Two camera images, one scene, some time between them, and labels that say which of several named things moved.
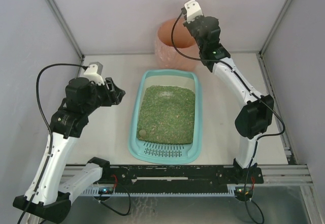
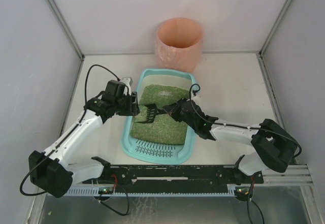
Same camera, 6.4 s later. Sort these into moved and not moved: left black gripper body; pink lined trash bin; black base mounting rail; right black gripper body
Moved: left black gripper body; right black gripper body
Not moved: pink lined trash bin; black base mounting rail
